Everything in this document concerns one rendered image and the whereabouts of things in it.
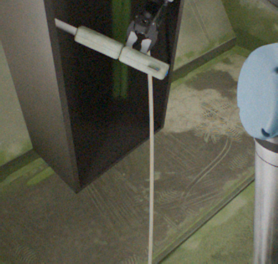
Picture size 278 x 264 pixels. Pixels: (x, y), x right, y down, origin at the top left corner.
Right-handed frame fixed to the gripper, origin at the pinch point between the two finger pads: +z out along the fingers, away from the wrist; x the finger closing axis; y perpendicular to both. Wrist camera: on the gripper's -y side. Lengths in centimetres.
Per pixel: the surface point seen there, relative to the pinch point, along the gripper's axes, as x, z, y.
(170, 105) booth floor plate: -24, 66, 144
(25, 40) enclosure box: 32.2, 6.7, -8.7
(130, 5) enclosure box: 16, -6, 51
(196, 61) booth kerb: -29, 36, 192
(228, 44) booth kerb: -52, 16, 225
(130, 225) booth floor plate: -29, 100, 38
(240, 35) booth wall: -58, 5, 228
